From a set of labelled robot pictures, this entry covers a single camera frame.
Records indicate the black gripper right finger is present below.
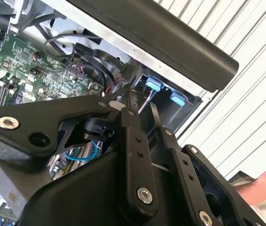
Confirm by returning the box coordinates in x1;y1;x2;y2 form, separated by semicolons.
149;102;266;226

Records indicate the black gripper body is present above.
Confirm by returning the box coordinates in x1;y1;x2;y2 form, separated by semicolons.
17;149;190;226

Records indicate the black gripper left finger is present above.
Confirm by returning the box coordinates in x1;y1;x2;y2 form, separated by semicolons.
0;90;159;212

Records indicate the hard disk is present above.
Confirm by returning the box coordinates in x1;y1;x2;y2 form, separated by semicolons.
133;74;166;111

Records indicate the black disk wire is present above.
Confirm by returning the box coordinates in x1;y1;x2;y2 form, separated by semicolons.
73;41;133;95

